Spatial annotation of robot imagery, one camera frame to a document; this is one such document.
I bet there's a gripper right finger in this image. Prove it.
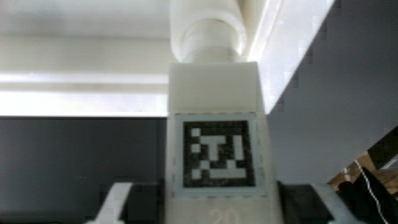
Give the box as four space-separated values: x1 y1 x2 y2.
278 183 362 224

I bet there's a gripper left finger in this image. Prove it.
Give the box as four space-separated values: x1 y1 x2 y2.
85 182 161 224

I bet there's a white square tabletop tray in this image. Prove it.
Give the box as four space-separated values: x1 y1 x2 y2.
0 0 335 117

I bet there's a white leg with marker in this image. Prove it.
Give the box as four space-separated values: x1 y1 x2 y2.
161 18 286 224

